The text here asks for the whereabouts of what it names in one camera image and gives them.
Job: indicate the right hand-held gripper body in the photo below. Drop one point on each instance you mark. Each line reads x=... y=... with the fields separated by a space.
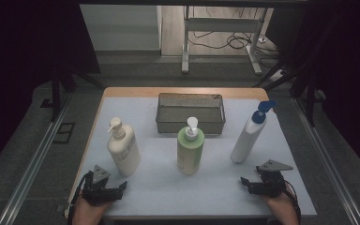
x=273 y=182

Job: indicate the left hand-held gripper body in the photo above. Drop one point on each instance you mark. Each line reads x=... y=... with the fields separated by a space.
x=98 y=193

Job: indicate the cream ribbed pump bottle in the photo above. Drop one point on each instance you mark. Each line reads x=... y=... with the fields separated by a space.
x=125 y=153

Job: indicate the white bottle with blue pump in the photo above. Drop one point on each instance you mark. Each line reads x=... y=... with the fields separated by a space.
x=247 y=140

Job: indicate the green pump bottle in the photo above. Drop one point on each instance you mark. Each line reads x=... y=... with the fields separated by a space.
x=190 y=153

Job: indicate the grey metal mesh basket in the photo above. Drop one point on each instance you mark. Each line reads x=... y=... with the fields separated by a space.
x=190 y=120

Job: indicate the person's left hand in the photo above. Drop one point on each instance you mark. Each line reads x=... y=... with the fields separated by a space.
x=89 y=214

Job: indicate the person's right hand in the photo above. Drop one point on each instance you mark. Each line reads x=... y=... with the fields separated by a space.
x=281 y=209

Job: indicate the black metal stand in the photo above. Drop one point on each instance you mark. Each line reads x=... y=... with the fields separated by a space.
x=309 y=103
x=56 y=100

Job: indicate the white power strip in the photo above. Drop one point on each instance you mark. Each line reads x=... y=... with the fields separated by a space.
x=278 y=75

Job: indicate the white board panel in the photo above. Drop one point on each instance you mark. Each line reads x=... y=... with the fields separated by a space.
x=120 y=28

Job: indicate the aluminium floor rail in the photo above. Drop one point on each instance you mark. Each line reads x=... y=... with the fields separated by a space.
x=28 y=178
x=331 y=165

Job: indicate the white metal desk frame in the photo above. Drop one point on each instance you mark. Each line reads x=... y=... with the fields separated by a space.
x=222 y=24

